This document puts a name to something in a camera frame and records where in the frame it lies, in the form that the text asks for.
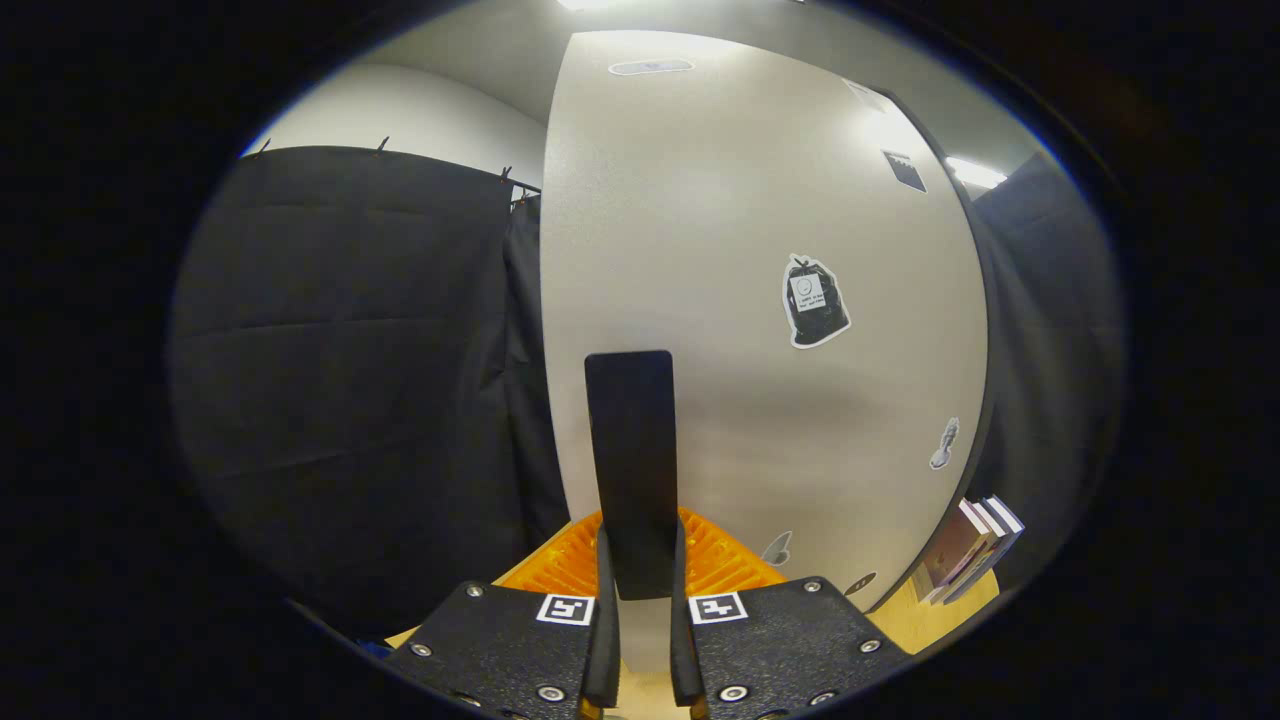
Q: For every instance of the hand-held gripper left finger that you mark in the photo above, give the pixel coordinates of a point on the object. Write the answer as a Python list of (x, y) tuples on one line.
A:
[(603, 640)]

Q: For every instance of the beige cabinet door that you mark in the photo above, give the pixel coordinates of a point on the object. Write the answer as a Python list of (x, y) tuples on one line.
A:
[(720, 200)]

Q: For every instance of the black backdrop cloth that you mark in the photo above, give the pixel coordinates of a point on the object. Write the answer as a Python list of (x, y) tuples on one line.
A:
[(350, 350)]

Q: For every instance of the dark spine book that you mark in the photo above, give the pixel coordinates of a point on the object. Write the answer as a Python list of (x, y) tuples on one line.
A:
[(985, 545)]

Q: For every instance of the pink purple book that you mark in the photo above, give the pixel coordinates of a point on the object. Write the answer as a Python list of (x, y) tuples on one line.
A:
[(950, 555)]

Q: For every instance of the blue grey book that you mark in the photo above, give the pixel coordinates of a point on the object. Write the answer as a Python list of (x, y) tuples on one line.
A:
[(1006, 520)]

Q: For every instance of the small ceiling light panel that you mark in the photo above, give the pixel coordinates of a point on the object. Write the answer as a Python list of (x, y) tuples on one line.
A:
[(975, 172)]

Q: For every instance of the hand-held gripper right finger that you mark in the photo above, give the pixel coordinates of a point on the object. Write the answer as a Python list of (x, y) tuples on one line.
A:
[(683, 640)]

